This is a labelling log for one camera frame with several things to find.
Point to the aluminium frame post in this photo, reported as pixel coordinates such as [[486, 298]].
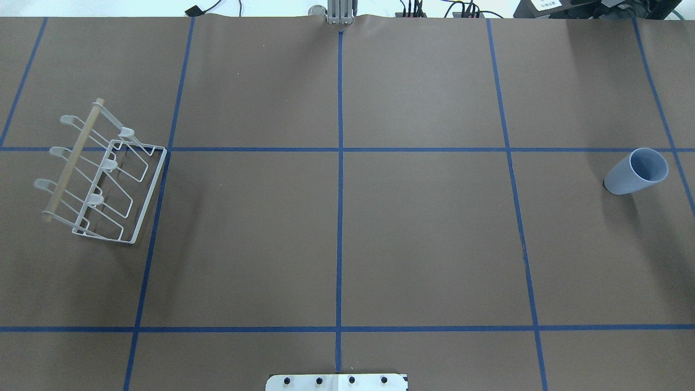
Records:
[[341, 12]]

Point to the white wire cup holder rack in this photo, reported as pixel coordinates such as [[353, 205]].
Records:
[[107, 180]]

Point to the light blue plastic cup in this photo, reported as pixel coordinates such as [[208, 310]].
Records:
[[642, 168]]

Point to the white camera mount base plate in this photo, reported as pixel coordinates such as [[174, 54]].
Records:
[[391, 381]]

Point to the small black adapter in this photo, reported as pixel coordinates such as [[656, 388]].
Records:
[[194, 11]]

